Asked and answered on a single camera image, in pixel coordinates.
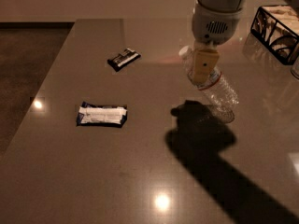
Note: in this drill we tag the blue white snack packet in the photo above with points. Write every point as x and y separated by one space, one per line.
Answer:
101 115

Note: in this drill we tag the black wire basket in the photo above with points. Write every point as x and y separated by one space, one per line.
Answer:
277 28

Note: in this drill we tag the black snack bar wrapper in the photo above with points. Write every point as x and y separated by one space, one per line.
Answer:
123 59

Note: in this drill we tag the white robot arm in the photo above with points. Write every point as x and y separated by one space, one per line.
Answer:
213 23

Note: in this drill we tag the clear plastic water bottle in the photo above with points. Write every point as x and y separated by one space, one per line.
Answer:
219 92

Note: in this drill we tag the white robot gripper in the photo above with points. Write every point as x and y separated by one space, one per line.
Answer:
214 25

